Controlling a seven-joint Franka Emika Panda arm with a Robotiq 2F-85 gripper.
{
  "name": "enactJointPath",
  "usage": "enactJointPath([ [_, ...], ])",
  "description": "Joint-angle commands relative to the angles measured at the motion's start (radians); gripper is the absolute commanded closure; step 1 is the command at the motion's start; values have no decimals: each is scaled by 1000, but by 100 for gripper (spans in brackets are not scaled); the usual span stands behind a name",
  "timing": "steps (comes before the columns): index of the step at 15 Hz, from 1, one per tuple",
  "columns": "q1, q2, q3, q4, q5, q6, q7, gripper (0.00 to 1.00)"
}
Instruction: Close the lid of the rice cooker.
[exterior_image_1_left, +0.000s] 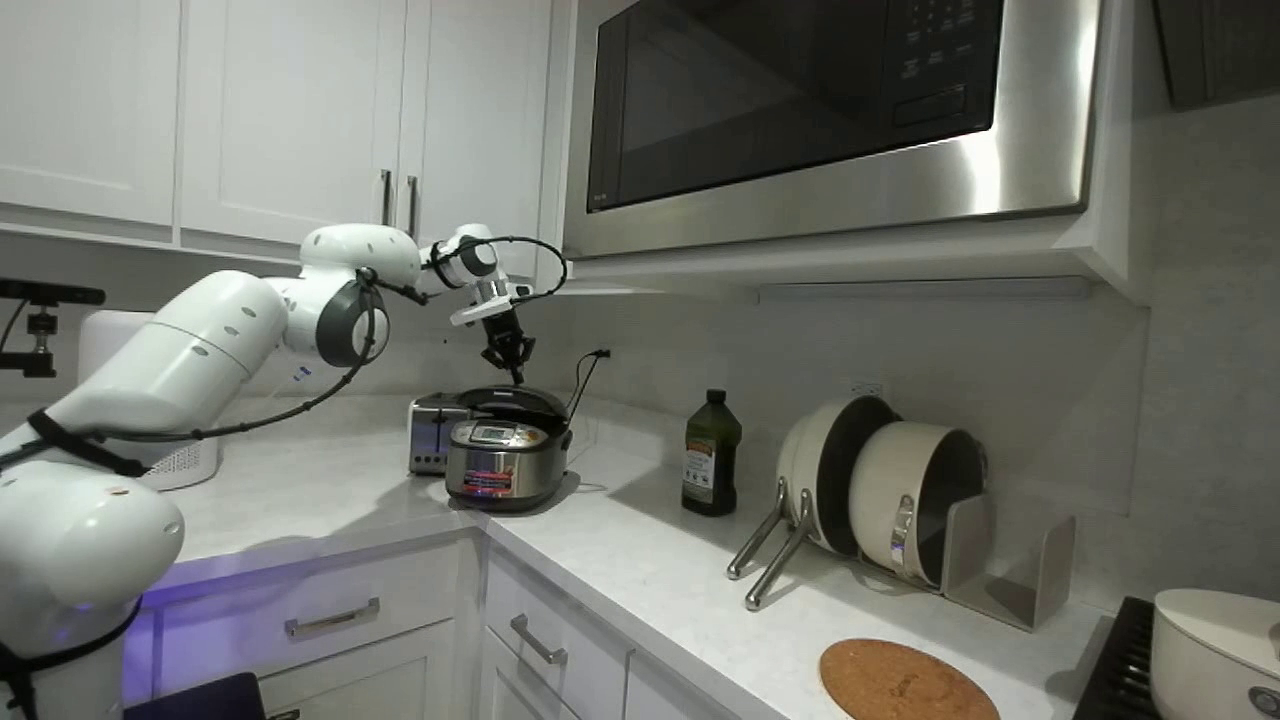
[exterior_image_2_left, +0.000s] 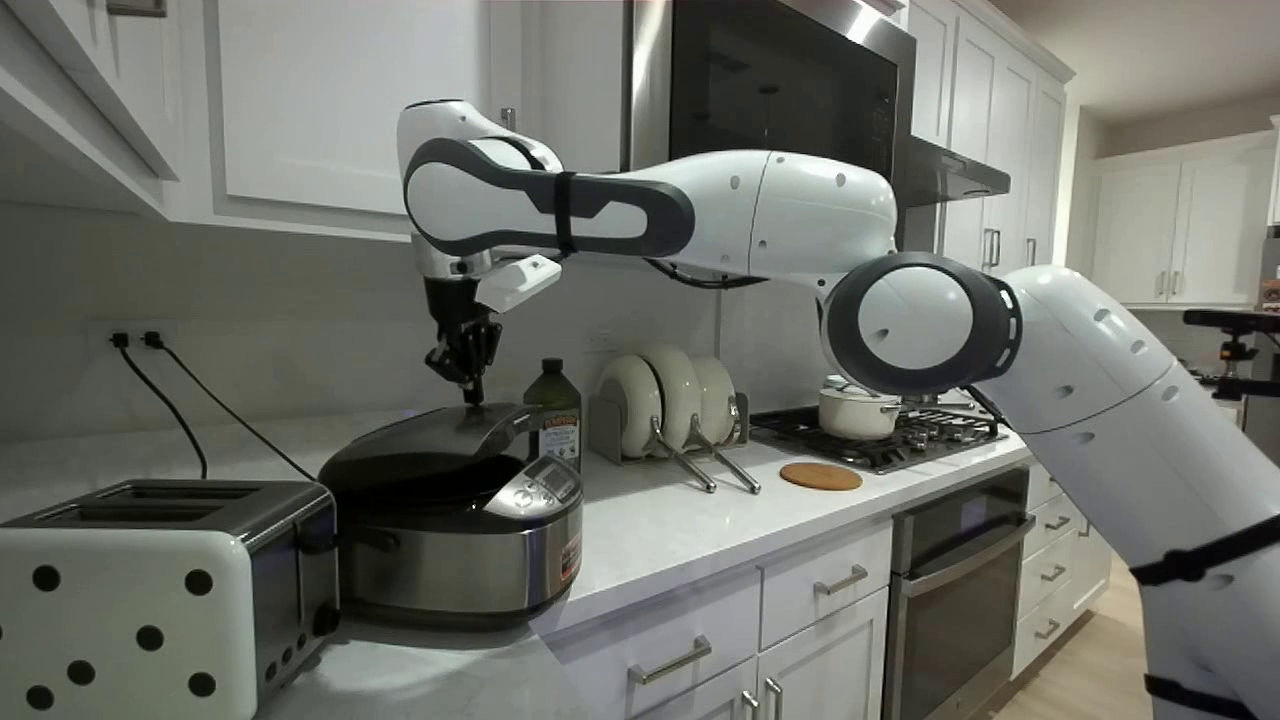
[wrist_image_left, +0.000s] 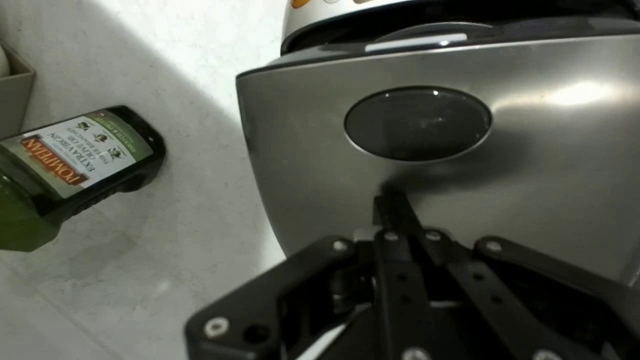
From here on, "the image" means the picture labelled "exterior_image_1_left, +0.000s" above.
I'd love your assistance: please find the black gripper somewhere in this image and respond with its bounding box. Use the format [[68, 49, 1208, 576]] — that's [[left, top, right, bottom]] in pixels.
[[477, 308, 540, 390]]

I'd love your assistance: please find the black silver rice cooker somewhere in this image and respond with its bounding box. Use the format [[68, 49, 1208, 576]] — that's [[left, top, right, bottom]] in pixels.
[[440, 382, 580, 521]]

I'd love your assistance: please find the dark olive oil bottle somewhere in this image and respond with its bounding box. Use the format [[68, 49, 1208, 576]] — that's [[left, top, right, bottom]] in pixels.
[[675, 382, 745, 521]]

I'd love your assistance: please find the white drawer front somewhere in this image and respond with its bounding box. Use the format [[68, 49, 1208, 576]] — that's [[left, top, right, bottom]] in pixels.
[[478, 544, 637, 720], [148, 537, 478, 692]]

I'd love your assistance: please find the cream frying pan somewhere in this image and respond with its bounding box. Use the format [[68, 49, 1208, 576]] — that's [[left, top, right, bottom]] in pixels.
[[723, 390, 902, 582]]

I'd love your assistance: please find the stainless steel microwave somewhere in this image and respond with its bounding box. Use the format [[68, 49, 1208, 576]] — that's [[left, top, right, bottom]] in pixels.
[[558, 0, 1109, 265]]

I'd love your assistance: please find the dark blue seat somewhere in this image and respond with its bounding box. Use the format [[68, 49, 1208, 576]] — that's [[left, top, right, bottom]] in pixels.
[[120, 668, 268, 720]]

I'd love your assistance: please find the wide white cabinet door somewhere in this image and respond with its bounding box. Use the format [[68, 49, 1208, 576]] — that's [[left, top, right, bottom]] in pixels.
[[0, 0, 183, 233]]

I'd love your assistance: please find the round cork trivet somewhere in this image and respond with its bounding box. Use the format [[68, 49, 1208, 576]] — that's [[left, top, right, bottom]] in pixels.
[[816, 635, 1003, 720]]

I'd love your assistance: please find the grey metal pan rack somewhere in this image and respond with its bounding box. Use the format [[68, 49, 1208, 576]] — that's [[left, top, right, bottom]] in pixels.
[[930, 492, 1079, 633]]

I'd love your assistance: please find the black stove top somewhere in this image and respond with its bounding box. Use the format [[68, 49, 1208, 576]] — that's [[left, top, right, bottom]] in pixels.
[[1069, 591, 1170, 720]]

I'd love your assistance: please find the dark range hood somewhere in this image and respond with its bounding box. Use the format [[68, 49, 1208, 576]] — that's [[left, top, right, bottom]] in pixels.
[[1146, 0, 1280, 117]]

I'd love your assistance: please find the black rice cooker cord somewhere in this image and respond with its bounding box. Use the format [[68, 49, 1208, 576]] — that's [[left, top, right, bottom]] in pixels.
[[565, 344, 615, 433]]

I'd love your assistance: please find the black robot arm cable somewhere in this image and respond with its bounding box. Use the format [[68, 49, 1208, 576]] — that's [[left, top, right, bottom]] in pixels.
[[0, 233, 577, 465]]

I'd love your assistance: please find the white cabinet door with handle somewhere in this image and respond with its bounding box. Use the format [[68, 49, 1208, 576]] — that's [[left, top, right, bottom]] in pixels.
[[171, 0, 413, 259], [402, 0, 558, 280]]

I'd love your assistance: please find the metal drawer handle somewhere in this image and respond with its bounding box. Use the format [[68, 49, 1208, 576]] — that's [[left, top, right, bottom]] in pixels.
[[279, 597, 388, 644], [504, 607, 571, 674]]

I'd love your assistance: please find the black camera stand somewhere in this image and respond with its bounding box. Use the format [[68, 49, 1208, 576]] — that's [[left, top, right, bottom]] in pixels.
[[0, 270, 106, 382]]

